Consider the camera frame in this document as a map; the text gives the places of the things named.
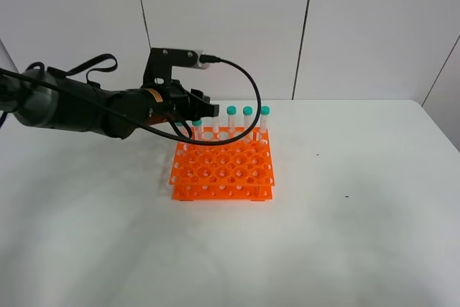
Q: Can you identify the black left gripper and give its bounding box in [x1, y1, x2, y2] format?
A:
[141, 79, 219, 125]

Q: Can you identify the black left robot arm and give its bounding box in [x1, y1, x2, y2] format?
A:
[1, 48, 219, 139]

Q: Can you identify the teal cap tube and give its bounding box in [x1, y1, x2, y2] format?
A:
[259, 106, 270, 134]
[192, 119, 203, 141]
[243, 106, 253, 143]
[226, 106, 236, 136]
[175, 122, 189, 151]
[212, 116, 220, 134]

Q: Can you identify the teal cap tube front left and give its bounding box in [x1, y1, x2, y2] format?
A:
[175, 122, 189, 151]

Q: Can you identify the orange test tube rack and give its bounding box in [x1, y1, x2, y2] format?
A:
[169, 128, 275, 201]

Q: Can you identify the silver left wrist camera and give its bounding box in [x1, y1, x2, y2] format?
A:
[193, 50, 210, 70]

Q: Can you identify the black left camera cable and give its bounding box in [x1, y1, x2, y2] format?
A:
[0, 54, 263, 145]

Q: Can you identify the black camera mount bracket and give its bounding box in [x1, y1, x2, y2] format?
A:
[142, 47, 197, 86]

